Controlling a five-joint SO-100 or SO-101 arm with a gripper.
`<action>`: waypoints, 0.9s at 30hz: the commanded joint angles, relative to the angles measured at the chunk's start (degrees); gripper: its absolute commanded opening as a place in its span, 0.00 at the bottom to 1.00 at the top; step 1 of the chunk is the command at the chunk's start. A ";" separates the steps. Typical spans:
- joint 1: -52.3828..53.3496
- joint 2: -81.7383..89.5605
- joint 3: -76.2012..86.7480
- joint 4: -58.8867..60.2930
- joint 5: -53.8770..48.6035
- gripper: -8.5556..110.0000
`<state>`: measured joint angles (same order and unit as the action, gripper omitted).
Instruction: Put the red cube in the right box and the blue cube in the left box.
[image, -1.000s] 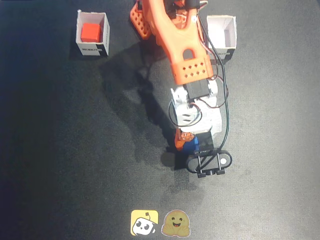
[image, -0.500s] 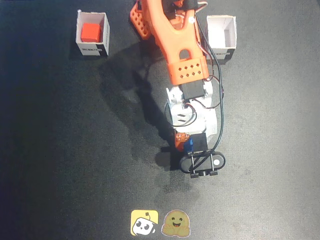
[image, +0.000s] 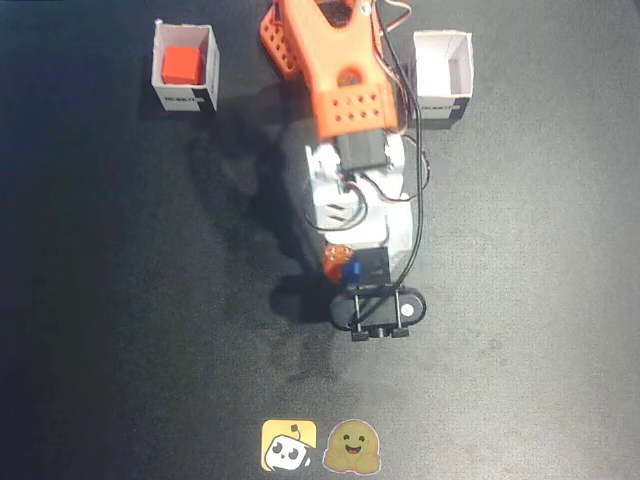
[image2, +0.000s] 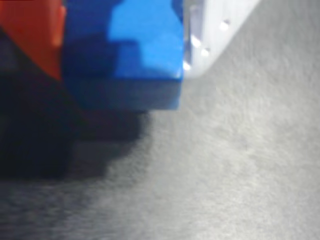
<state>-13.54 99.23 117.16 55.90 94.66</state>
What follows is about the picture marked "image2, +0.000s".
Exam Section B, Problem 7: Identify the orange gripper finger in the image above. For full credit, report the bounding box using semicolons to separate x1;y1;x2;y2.
0;0;67;81

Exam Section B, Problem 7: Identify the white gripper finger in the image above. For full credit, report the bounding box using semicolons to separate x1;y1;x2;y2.
183;0;261;80

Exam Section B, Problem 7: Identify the blue wooden cube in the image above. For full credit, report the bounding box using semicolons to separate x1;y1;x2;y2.
60;0;185;111

